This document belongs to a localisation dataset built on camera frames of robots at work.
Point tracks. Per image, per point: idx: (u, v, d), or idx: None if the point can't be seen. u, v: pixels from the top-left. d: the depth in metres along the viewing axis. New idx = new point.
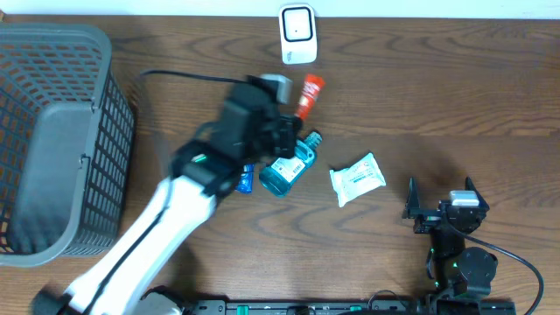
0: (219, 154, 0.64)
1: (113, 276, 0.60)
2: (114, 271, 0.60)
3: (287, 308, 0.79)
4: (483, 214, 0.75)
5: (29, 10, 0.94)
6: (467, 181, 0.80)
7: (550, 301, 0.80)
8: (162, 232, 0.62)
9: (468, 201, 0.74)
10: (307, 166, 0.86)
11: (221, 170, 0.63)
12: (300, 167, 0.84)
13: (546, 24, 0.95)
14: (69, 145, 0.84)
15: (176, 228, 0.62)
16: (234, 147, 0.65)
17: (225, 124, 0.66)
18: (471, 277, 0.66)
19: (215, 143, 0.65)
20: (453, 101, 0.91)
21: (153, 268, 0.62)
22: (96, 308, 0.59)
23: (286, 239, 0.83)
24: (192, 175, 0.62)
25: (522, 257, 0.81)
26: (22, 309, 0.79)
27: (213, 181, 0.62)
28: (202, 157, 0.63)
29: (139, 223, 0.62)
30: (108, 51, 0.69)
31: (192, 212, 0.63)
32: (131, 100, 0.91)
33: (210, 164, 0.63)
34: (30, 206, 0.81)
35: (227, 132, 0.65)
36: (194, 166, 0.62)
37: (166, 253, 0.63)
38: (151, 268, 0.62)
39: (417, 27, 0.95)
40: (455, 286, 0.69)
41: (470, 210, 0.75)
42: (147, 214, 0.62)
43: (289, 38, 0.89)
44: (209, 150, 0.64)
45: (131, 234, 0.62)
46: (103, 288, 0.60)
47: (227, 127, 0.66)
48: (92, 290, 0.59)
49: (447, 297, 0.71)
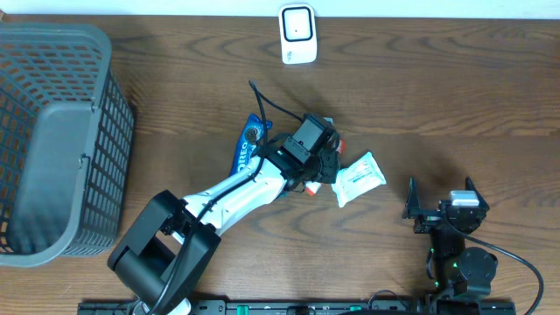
0: (291, 156, 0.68)
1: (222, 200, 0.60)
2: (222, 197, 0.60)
3: (287, 308, 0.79)
4: (483, 214, 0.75)
5: (29, 10, 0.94)
6: (467, 181, 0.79)
7: (550, 301, 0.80)
8: (260, 185, 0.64)
9: (468, 201, 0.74)
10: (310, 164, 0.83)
11: (292, 166, 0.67)
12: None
13: (546, 24, 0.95)
14: (69, 145, 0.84)
15: (269, 187, 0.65)
16: (306, 152, 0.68)
17: (301, 133, 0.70)
18: (471, 277, 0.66)
19: (291, 144, 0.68)
20: (454, 101, 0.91)
21: (240, 213, 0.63)
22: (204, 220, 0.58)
23: (286, 239, 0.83)
24: (275, 162, 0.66)
25: (522, 257, 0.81)
26: (22, 309, 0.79)
27: (287, 171, 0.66)
28: (282, 153, 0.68)
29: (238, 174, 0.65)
30: (108, 50, 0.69)
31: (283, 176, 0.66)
32: (131, 100, 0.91)
33: (286, 161, 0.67)
34: (29, 206, 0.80)
35: (302, 140, 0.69)
36: (276, 157, 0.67)
37: (247, 210, 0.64)
38: (241, 211, 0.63)
39: (416, 27, 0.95)
40: (455, 286, 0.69)
41: (470, 210, 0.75)
42: (237, 176, 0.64)
43: (289, 38, 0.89)
44: (286, 150, 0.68)
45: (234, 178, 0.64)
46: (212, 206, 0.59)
47: (303, 136, 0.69)
48: (201, 205, 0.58)
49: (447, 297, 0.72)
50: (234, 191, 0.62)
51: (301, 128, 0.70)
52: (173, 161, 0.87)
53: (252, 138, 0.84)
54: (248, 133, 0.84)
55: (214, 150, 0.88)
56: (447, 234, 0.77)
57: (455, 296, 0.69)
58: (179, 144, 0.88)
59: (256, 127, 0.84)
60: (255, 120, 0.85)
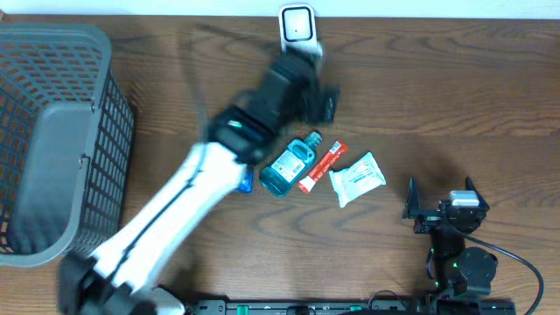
0: None
1: (145, 234, 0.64)
2: (147, 229, 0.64)
3: (287, 308, 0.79)
4: (483, 214, 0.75)
5: (29, 10, 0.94)
6: (467, 182, 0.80)
7: (551, 301, 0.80)
8: (192, 195, 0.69)
9: (468, 201, 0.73)
10: (308, 167, 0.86)
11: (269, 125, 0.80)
12: (300, 168, 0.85)
13: (546, 24, 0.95)
14: (69, 145, 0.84)
15: (203, 194, 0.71)
16: None
17: None
18: (470, 277, 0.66)
19: None
20: (454, 101, 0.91)
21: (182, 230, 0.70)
22: (120, 276, 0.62)
23: (286, 239, 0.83)
24: None
25: (522, 257, 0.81)
26: (22, 309, 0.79)
27: None
28: None
29: (164, 192, 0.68)
30: (109, 50, 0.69)
31: (220, 179, 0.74)
32: (131, 100, 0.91)
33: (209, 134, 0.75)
34: (30, 205, 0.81)
35: None
36: None
37: (195, 218, 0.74)
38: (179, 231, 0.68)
39: (416, 26, 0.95)
40: (455, 286, 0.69)
41: (470, 209, 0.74)
42: (168, 189, 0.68)
43: (288, 38, 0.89)
44: None
45: (157, 201, 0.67)
46: (128, 255, 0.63)
47: None
48: (117, 257, 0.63)
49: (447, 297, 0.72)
50: (163, 211, 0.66)
51: (267, 82, 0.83)
52: (173, 161, 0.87)
53: None
54: None
55: None
56: (448, 234, 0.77)
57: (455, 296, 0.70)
58: (179, 144, 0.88)
59: None
60: None
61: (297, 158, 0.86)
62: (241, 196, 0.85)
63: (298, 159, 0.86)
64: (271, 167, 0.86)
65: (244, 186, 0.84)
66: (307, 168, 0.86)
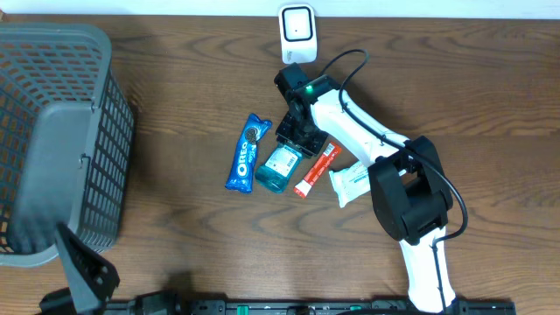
0: None
1: None
2: None
3: (287, 308, 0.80)
4: (280, 76, 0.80)
5: (28, 10, 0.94)
6: (283, 87, 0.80)
7: (551, 301, 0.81)
8: None
9: (293, 73, 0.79)
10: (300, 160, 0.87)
11: None
12: (294, 160, 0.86)
13: (545, 24, 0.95)
14: (71, 136, 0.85)
15: None
16: None
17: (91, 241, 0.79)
18: (283, 73, 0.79)
19: None
20: (453, 101, 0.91)
21: None
22: None
23: (286, 238, 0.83)
24: None
25: (322, 80, 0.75)
26: (22, 308, 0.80)
27: None
28: None
29: None
30: (108, 49, 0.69)
31: None
32: (131, 100, 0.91)
33: None
34: (30, 206, 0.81)
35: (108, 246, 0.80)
36: None
37: None
38: None
39: (416, 27, 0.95)
40: (283, 81, 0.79)
41: (280, 80, 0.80)
42: None
43: (289, 38, 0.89)
44: None
45: None
46: None
47: None
48: None
49: (296, 95, 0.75)
50: None
51: None
52: (174, 161, 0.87)
53: (252, 138, 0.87)
54: (248, 133, 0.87)
55: (214, 150, 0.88)
56: (296, 103, 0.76)
57: (290, 83, 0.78)
58: (179, 144, 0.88)
59: (256, 127, 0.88)
60: (255, 120, 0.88)
61: (290, 152, 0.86)
62: (241, 196, 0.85)
63: (291, 153, 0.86)
64: (266, 165, 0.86)
65: (244, 186, 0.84)
66: (301, 159, 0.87)
